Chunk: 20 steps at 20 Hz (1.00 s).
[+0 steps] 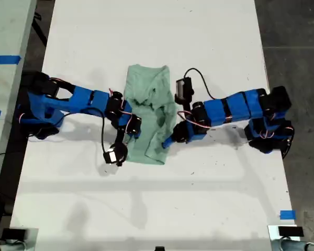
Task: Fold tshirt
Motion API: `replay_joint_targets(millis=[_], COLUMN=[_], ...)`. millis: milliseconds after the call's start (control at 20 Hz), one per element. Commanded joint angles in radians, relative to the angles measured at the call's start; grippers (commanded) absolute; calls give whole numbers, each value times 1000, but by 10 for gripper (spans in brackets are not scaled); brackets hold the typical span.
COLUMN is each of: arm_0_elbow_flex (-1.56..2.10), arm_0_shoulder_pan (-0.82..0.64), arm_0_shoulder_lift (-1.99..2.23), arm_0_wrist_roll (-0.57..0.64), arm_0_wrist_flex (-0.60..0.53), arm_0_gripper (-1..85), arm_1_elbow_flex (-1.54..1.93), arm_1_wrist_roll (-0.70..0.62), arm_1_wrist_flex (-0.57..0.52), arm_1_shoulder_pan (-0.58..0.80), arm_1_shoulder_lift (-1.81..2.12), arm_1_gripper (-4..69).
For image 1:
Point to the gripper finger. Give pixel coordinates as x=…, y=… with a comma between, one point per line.
x=168, y=142

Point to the pale green T-shirt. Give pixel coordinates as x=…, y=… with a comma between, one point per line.
x=144, y=78

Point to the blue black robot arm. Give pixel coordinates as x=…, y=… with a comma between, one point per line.
x=81, y=98
x=238, y=104

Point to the small black clamp block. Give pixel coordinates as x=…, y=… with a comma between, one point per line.
x=159, y=249

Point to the square blue tape piece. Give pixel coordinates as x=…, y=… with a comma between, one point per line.
x=287, y=215

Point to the metal clamp plate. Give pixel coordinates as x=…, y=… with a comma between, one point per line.
x=32, y=240
x=273, y=235

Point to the long blue tape strip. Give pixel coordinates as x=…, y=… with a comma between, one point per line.
x=5, y=59

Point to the small black box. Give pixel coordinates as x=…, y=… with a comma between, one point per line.
x=13, y=233
x=290, y=231

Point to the grey pipe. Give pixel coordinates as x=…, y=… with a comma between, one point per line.
x=290, y=245
x=5, y=247

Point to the short black camera stalk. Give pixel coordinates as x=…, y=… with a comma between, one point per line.
x=187, y=107
x=120, y=137

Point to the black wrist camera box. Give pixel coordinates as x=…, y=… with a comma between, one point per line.
x=111, y=157
x=184, y=89

